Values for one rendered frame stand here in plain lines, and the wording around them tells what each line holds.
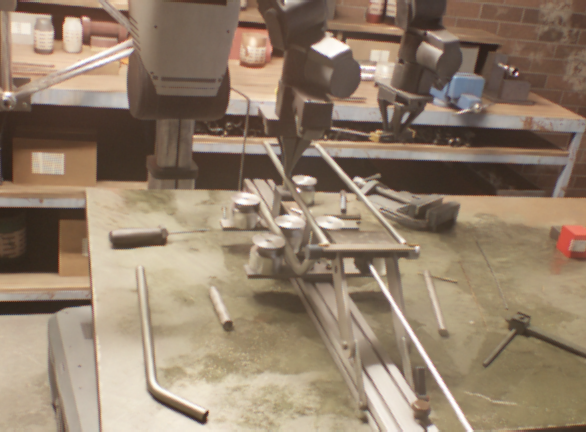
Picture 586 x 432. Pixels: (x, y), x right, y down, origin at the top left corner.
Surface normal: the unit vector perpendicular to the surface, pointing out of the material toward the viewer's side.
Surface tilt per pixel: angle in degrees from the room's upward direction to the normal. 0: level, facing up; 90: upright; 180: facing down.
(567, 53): 90
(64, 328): 0
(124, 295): 0
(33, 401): 0
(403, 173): 90
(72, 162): 90
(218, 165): 90
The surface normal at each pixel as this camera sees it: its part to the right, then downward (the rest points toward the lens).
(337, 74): 0.59, 0.41
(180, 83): 0.38, 0.42
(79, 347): 0.13, -0.91
